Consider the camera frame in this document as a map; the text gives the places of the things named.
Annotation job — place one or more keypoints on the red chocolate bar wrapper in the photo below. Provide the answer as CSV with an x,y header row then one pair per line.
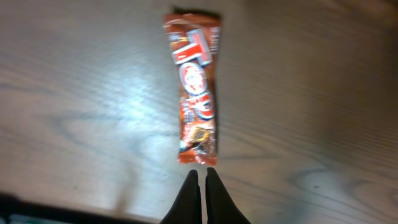
x,y
194,41

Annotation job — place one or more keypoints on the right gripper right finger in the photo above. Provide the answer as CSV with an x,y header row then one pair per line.
x,y
219,204

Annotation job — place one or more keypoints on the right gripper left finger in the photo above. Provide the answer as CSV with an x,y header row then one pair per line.
x,y
186,208

